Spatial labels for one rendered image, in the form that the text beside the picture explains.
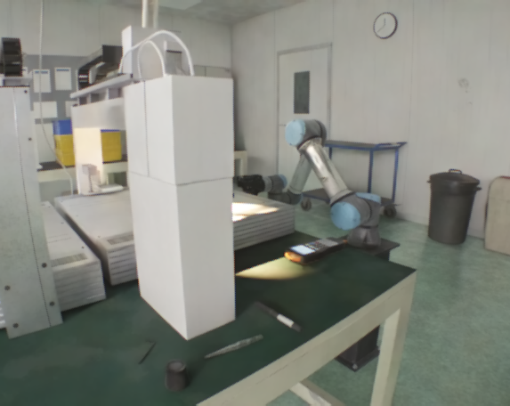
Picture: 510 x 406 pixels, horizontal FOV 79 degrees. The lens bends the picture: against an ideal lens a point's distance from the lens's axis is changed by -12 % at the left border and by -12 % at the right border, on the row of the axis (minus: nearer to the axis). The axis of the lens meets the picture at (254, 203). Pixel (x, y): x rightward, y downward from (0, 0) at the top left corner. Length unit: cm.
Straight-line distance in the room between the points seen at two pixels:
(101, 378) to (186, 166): 38
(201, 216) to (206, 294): 15
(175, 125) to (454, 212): 321
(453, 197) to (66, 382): 333
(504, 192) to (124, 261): 321
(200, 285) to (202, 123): 29
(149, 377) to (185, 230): 25
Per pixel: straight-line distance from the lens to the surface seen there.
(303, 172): 174
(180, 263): 62
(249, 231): 108
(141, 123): 68
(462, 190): 353
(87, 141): 156
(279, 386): 69
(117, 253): 88
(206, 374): 61
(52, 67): 525
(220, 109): 61
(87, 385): 64
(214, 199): 62
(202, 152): 60
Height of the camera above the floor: 115
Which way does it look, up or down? 14 degrees down
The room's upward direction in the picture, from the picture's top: straight up
